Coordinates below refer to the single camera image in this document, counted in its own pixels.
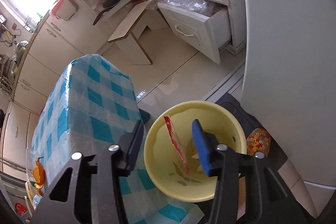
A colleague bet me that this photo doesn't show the red snack wrapper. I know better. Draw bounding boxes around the red snack wrapper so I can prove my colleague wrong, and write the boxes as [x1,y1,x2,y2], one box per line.
[163,115,190,174]

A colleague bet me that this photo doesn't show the orange peel piece back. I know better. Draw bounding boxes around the orange peel piece back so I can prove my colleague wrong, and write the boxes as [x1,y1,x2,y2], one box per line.
[32,159,46,189]

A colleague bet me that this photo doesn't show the white kitchen cabinets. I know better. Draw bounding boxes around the white kitchen cabinets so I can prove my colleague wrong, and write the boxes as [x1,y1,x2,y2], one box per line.
[0,0,246,172]

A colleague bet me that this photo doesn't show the colourful slipper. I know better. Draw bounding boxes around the colourful slipper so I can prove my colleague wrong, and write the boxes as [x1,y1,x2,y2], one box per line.
[246,127,272,156]

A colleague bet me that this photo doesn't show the blue checkered plastic tablecloth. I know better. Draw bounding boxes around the blue checkered plastic tablecloth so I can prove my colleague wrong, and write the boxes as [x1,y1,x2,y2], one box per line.
[31,54,204,223]

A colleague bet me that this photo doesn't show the white refrigerator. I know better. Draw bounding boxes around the white refrigerator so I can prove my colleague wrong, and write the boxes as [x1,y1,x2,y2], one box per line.
[241,0,335,186]

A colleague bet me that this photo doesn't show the clear bag in drawer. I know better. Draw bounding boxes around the clear bag in drawer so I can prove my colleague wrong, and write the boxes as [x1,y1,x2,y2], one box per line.
[146,0,213,15]

